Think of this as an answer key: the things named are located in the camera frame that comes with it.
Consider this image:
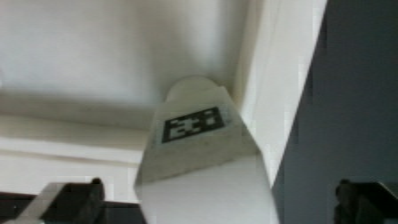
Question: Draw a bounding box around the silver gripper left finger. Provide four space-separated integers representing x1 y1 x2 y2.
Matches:
15 178 104 224

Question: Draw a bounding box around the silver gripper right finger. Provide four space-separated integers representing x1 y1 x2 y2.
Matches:
333 179 398 224

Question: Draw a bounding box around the white table leg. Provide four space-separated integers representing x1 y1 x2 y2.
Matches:
132 76 278 224

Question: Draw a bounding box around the white square tabletop part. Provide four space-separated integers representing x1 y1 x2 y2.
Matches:
0 0 328 202

